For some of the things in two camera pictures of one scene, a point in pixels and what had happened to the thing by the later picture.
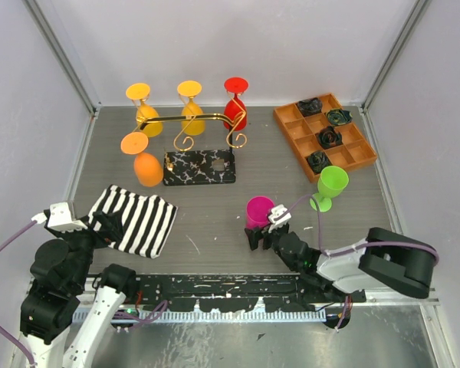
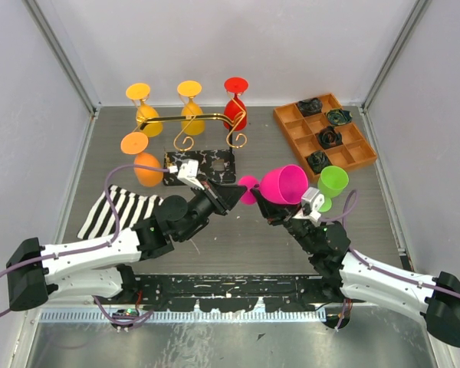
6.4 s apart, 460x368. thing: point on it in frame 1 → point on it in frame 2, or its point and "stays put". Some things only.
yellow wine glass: [191, 89] stays put
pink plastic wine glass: [258, 208] → [287, 183]
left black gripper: [113, 229] → [226, 196]
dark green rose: [337, 116] stays put
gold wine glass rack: [185, 167] stays put
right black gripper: [254, 237] → [272, 211]
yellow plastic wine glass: [139, 92] stays put
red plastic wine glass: [234, 113] stays put
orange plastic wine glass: [148, 170] stays put
